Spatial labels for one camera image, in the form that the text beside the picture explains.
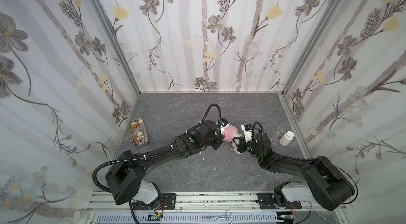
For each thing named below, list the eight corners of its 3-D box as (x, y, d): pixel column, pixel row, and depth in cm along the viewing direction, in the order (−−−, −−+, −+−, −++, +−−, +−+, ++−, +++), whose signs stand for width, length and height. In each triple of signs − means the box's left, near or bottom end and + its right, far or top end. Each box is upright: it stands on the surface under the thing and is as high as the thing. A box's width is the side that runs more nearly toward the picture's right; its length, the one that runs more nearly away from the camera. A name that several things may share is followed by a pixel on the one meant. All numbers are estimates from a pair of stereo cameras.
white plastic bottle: (280, 146, 95) (287, 138, 87) (277, 139, 98) (284, 130, 90) (287, 146, 95) (295, 138, 87) (285, 139, 98) (292, 130, 90)
